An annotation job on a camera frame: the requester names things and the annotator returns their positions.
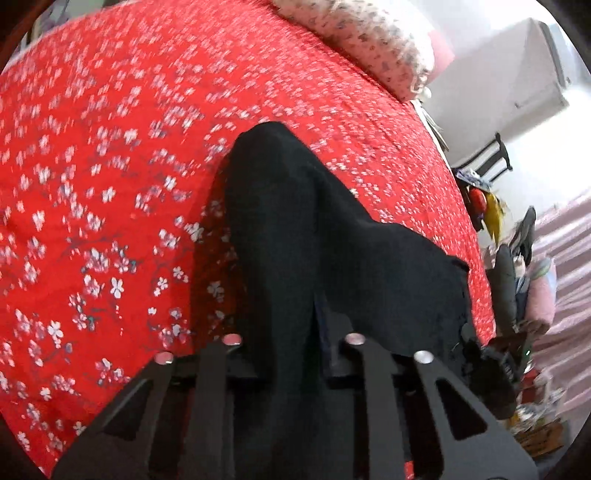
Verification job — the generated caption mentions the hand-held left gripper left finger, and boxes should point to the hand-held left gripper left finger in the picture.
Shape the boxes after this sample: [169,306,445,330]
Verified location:
[51,333,258,480]

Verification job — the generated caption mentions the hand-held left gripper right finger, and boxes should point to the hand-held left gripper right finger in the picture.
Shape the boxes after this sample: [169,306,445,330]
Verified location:
[317,299,541,480]

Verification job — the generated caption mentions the black pants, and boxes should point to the black pants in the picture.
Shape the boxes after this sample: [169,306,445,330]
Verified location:
[224,121,475,480]

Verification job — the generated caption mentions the cardboard box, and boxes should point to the cardboard box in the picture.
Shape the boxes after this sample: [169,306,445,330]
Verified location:
[508,392,570,459]

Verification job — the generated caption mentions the dark grey bag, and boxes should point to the dark grey bag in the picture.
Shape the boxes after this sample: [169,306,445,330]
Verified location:
[489,207,537,334]

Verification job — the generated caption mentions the pink folded towel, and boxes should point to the pink folded towel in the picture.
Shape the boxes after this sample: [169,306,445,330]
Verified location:
[525,257,558,325]

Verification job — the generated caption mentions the pink striped cloth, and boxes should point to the pink striped cloth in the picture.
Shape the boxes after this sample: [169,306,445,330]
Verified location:
[531,188,591,418]

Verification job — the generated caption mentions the yellow and red toy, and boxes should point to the yellow and red toy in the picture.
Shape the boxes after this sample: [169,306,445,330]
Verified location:
[455,168,506,245]

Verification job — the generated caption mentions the black chair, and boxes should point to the black chair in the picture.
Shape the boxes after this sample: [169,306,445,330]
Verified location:
[455,132,514,184]

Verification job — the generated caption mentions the red floral bedspread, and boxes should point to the red floral bedspread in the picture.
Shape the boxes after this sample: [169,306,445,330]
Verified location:
[0,0,497,476]

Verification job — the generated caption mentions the white air conditioner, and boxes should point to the white air conditioner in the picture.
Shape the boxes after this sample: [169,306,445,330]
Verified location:
[424,17,572,140]

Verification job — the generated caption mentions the floral print pillow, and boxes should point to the floral print pillow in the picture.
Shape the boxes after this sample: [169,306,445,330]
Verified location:
[270,0,435,103]

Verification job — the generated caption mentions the pink cushion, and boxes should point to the pink cushion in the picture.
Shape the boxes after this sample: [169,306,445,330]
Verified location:
[427,27,456,80]

